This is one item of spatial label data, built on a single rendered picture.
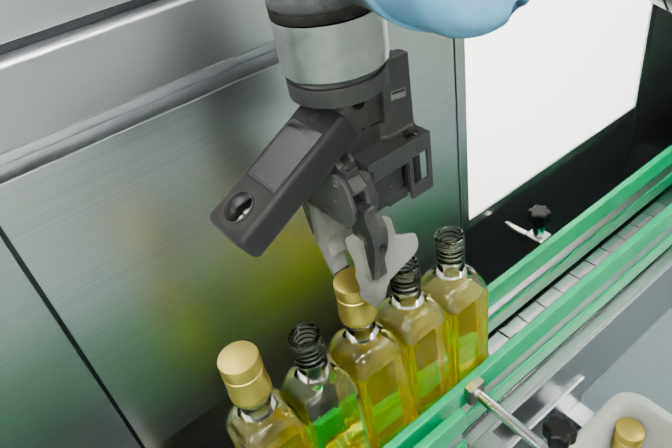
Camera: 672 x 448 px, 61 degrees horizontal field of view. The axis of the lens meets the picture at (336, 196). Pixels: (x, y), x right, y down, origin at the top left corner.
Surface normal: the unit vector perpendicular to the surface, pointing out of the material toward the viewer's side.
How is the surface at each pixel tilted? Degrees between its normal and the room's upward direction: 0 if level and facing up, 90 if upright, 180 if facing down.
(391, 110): 90
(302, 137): 27
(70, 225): 90
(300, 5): 90
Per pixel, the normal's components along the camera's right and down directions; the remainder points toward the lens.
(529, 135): 0.59, 0.40
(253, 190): -0.48, -0.48
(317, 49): -0.14, 0.60
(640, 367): -0.15, -0.80
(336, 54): 0.16, 0.57
